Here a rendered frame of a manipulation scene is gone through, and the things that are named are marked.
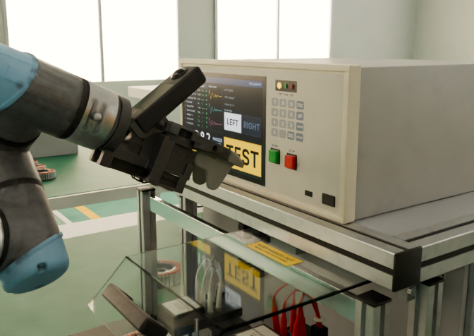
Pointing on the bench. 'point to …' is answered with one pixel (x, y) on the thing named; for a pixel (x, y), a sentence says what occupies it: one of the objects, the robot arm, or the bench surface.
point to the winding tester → (359, 131)
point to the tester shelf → (360, 234)
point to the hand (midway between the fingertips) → (236, 158)
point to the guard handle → (133, 312)
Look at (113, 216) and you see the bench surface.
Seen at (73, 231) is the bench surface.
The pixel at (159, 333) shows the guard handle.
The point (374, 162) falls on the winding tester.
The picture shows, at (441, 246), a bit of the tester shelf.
